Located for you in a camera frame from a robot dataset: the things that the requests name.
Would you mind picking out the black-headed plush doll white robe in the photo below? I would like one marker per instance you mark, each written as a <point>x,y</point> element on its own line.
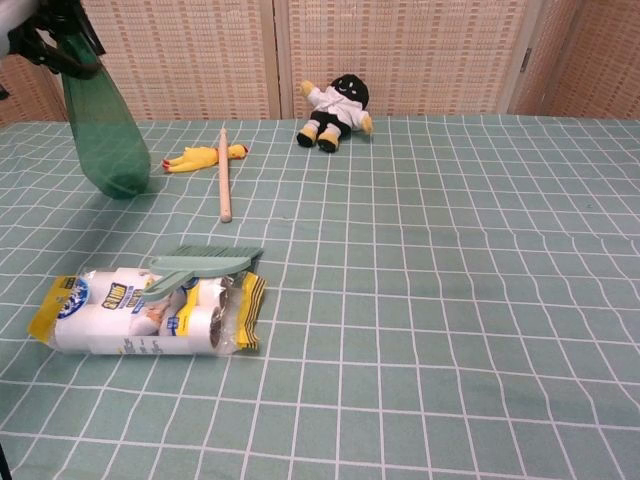
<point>340,107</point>

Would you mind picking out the yellow rubber chicken toy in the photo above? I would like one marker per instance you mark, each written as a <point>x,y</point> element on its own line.
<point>192,159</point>

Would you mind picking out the woven bamboo screen panel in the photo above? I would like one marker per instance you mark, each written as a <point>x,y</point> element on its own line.
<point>547,60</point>
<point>425,50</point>
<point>190,60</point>
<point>610,65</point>
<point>30,97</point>

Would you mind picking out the green checked tablecloth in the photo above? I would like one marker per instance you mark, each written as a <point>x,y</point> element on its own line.
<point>425,300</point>

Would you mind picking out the lint roller refill pack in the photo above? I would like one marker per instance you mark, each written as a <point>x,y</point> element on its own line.
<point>100,330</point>

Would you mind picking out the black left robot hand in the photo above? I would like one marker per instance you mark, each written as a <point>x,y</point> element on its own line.
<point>50,55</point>

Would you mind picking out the green mini brush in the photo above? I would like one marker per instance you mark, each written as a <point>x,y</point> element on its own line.
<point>215,251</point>

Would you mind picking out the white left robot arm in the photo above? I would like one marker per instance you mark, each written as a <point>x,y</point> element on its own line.
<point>12,22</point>

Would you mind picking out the green spray bottle black trigger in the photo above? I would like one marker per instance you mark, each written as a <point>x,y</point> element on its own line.
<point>110,140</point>

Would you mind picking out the wooden stick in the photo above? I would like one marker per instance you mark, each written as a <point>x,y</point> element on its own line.
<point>225,175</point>

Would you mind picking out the green mini dustpan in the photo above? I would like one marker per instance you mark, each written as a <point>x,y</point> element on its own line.
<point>200,267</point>

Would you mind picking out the metal screen hinge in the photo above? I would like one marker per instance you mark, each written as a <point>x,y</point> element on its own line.
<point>525,60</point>

